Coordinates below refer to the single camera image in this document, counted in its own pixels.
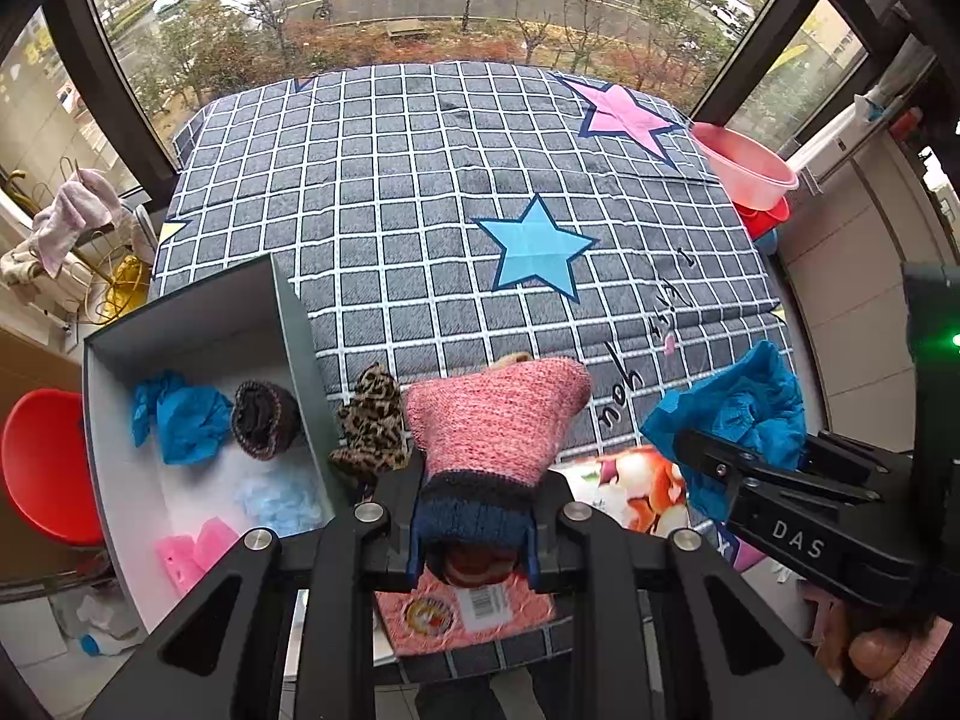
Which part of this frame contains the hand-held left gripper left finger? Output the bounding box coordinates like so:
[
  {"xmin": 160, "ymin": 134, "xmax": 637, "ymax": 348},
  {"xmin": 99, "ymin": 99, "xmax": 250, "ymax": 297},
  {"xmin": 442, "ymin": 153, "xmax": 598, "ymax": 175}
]
[{"xmin": 82, "ymin": 461, "xmax": 428, "ymax": 720}]

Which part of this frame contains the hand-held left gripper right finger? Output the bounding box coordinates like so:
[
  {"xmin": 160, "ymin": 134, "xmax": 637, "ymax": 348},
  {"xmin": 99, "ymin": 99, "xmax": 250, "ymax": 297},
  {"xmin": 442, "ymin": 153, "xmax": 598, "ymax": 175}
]
[{"xmin": 525, "ymin": 469, "xmax": 863, "ymax": 720}]

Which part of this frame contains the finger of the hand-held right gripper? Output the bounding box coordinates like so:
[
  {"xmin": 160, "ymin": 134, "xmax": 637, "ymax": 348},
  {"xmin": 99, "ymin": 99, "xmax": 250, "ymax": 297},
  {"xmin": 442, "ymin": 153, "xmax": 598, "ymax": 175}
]
[
  {"xmin": 801, "ymin": 431, "xmax": 912, "ymax": 494},
  {"xmin": 671, "ymin": 426, "xmax": 882, "ymax": 520}
]

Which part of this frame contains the pink and navy knit sock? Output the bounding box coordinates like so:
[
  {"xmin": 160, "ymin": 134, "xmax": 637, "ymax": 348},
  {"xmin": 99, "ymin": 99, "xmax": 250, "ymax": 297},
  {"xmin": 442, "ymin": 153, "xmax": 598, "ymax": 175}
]
[{"xmin": 405, "ymin": 358, "xmax": 593, "ymax": 587}]

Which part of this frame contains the light blue fluffy cloth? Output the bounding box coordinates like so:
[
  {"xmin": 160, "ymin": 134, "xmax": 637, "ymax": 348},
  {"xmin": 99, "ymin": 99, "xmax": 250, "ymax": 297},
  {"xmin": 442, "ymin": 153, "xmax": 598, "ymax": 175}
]
[{"xmin": 236, "ymin": 469, "xmax": 335, "ymax": 539}]

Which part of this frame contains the pink sponge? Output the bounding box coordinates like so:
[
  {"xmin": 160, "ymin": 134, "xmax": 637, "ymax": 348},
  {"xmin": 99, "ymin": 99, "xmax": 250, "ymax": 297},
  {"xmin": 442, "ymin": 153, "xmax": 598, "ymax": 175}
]
[
  {"xmin": 156, "ymin": 535, "xmax": 207, "ymax": 592},
  {"xmin": 193, "ymin": 517, "xmax": 242, "ymax": 571}
]

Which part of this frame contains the brown knit hat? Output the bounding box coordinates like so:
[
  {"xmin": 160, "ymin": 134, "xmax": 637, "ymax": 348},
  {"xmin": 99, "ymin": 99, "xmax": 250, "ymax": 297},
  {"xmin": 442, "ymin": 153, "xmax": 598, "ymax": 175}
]
[{"xmin": 231, "ymin": 382, "xmax": 305, "ymax": 460}]

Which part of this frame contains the white cardboard box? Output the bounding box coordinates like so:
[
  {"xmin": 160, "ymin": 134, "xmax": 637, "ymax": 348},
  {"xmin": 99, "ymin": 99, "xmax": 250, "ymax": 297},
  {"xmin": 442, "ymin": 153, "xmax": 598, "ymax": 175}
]
[{"xmin": 81, "ymin": 253, "xmax": 353, "ymax": 635}]

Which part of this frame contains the orange floral printed packet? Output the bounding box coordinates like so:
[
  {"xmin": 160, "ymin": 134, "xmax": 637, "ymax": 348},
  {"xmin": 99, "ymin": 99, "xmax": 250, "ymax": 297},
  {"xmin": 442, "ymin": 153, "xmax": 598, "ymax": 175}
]
[{"xmin": 555, "ymin": 446, "xmax": 766, "ymax": 572}]

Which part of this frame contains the leopard print scrunchie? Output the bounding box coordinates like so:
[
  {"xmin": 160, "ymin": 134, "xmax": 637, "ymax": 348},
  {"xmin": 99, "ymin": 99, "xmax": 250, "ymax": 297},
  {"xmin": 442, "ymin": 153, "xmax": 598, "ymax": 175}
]
[{"xmin": 328, "ymin": 362, "xmax": 412, "ymax": 482}]

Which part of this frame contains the red plastic basin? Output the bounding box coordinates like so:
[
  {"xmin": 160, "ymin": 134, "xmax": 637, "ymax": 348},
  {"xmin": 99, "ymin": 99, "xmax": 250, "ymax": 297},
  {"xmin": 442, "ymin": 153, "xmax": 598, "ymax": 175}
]
[{"xmin": 731, "ymin": 195, "xmax": 793, "ymax": 242}]

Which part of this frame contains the pink plastic basin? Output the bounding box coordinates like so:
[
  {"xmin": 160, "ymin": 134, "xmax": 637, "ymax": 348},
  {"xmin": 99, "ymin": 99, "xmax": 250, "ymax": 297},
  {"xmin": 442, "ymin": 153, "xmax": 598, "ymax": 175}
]
[{"xmin": 690, "ymin": 122, "xmax": 800, "ymax": 212}]

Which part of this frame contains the grey checked star blanket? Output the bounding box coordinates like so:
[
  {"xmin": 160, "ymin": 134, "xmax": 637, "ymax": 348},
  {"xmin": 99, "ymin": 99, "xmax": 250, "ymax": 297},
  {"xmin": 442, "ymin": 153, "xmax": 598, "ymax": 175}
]
[{"xmin": 150, "ymin": 60, "xmax": 790, "ymax": 685}]

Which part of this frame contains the red plastic chair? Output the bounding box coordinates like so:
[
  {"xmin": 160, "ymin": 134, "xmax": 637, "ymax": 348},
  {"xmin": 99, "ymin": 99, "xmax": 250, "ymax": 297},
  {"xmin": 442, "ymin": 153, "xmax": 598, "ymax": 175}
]
[{"xmin": 2, "ymin": 388, "xmax": 107, "ymax": 548}]

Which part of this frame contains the yellow cloth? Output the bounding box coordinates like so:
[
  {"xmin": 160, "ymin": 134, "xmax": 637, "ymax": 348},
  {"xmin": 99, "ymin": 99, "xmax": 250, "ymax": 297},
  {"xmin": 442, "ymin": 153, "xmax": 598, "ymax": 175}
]
[{"xmin": 105, "ymin": 255, "xmax": 152, "ymax": 317}]

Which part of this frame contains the pink towel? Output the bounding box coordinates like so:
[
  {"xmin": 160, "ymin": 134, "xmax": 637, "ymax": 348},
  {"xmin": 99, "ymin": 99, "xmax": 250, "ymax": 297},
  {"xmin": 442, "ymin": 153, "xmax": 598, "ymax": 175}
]
[{"xmin": 34, "ymin": 169, "xmax": 127, "ymax": 276}]

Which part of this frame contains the beige towel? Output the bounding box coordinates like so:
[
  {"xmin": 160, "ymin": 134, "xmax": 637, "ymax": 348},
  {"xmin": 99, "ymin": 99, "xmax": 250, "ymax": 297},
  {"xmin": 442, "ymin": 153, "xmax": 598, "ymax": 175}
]
[{"xmin": 0, "ymin": 244, "xmax": 76, "ymax": 295}]

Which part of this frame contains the gold wire rack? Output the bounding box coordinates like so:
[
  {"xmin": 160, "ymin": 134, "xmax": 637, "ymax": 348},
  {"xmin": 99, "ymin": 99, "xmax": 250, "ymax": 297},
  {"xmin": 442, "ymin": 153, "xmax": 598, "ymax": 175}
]
[{"xmin": 7, "ymin": 157, "xmax": 152, "ymax": 325}]

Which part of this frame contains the black window frame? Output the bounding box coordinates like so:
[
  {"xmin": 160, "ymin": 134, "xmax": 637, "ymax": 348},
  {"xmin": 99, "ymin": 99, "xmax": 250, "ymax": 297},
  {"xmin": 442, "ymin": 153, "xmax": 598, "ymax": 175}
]
[{"xmin": 41, "ymin": 0, "xmax": 878, "ymax": 188}]

